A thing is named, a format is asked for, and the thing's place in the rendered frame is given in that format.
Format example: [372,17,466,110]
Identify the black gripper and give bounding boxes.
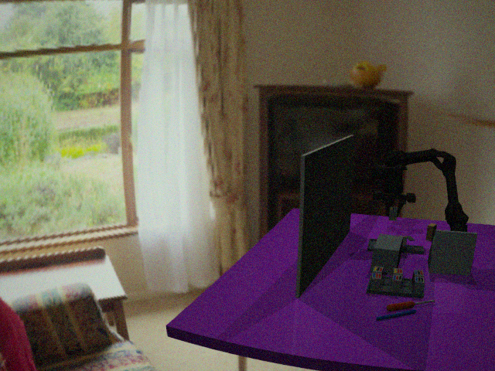
[373,180,416,217]

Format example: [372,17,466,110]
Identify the dark grey flat panel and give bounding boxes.
[295,134,355,298]

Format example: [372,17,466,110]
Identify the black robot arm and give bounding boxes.
[372,148,469,232]

